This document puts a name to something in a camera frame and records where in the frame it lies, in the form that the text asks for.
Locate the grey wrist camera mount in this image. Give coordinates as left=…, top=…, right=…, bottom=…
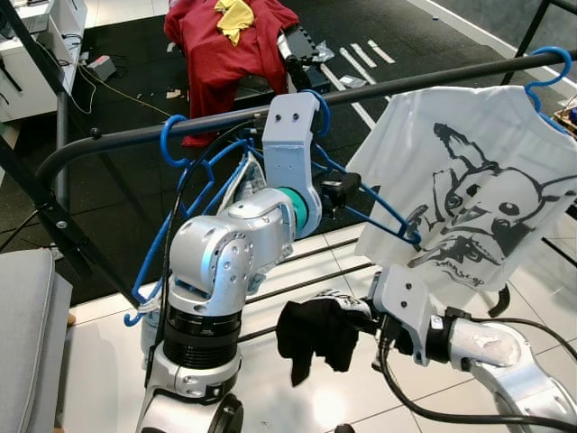
left=261, top=90, right=325, bottom=240
left=370, top=263, right=444, bottom=359

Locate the black metal clothes rack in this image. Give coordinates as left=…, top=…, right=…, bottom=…
left=0, top=0, right=577, bottom=362

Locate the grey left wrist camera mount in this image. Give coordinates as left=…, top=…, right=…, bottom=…
left=261, top=90, right=325, bottom=240

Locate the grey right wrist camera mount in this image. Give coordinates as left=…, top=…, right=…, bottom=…
left=370, top=263, right=444, bottom=359

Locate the white shelf unit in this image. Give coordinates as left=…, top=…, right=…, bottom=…
left=0, top=0, right=88, bottom=123

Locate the white printed T-shirt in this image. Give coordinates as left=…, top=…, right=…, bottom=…
left=345, top=86, right=577, bottom=294

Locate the large red cloth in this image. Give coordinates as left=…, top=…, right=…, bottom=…
left=164, top=0, right=300, bottom=145

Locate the yellow cloth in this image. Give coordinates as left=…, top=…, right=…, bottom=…
left=214, top=0, right=256, bottom=46

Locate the black and silver machine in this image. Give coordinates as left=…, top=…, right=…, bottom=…
left=275, top=25, right=339, bottom=91

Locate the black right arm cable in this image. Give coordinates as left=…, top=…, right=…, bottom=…
left=377, top=311, right=577, bottom=430

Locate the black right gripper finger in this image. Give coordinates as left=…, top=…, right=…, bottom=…
left=278, top=327, right=362, bottom=388
left=277, top=298, right=349, bottom=340

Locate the small grey box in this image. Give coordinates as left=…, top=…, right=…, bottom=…
left=86, top=54, right=118, bottom=82

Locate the wooden pallet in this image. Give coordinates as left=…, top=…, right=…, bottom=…
left=552, top=106, right=577, bottom=134

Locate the white floor tape strip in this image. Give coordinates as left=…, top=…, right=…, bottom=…
left=367, top=40, right=396, bottom=64
left=350, top=42, right=380, bottom=69

